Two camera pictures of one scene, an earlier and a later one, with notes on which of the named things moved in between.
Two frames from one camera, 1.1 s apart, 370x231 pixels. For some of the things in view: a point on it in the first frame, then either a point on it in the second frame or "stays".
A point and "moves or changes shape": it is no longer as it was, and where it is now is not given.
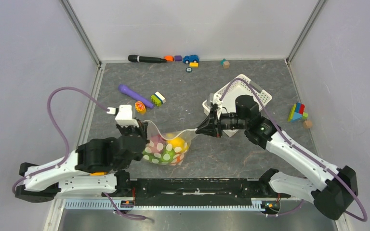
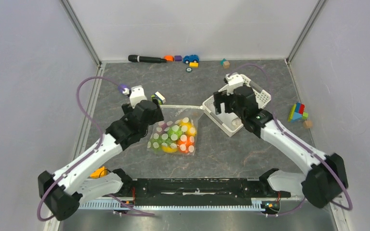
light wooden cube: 308,124 stays
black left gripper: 142,128 -> 157,117
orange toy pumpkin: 179,157 -> 186,145
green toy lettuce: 166,156 -> 175,132
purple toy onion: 157,144 -> 165,125
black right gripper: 211,126 -> 220,97
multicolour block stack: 297,112 stays
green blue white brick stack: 157,98 stays
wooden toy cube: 226,65 stays
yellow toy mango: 178,142 -> 188,128
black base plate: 197,188 stays
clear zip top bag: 160,150 moves or changes shape
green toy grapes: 155,158 -> 158,140
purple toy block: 178,58 stays
